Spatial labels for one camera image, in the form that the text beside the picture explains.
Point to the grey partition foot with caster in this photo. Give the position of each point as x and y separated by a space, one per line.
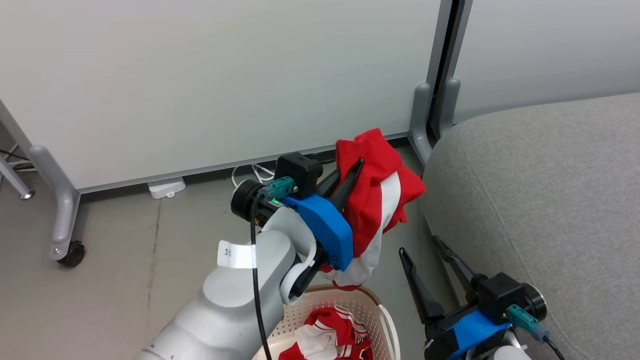
62 210

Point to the metal table leg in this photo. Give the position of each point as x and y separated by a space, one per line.
15 180

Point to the white paper label tag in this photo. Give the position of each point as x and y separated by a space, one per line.
236 255

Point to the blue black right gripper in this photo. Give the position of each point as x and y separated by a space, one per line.
465 330

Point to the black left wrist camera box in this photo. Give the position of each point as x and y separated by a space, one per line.
299 172

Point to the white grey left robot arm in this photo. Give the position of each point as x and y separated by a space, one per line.
235 305

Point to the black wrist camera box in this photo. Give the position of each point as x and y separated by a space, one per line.
299 172
500 295

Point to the white power adapter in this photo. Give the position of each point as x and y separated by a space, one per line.
166 187

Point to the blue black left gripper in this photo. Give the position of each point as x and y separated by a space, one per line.
327 225

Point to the red shorts with white stripe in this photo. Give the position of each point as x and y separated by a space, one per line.
372 200

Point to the wide white partition panel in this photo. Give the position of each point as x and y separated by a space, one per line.
200 75

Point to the cream perforated laundry basket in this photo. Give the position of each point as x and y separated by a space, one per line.
386 325

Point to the narrow white partition panel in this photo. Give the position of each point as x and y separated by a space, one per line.
550 50

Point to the red and white jersey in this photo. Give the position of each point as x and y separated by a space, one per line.
340 327

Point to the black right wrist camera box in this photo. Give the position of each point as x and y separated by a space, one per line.
500 295

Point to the grey fabric sofa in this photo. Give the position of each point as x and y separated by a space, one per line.
550 200

